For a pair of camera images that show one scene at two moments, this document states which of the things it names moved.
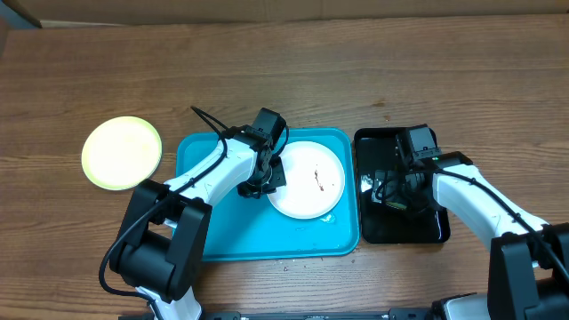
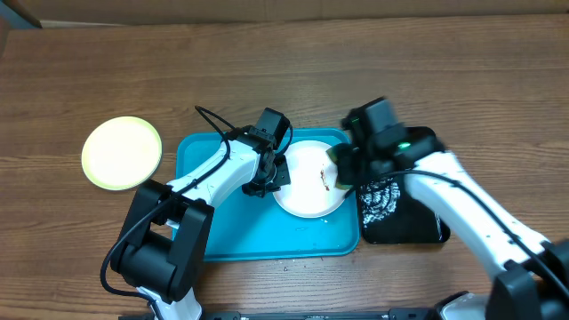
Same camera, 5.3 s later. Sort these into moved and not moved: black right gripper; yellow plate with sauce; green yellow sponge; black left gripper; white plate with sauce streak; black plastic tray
Moved: black right gripper; green yellow sponge
Not moved: yellow plate with sauce; white plate with sauce streak; black left gripper; black plastic tray
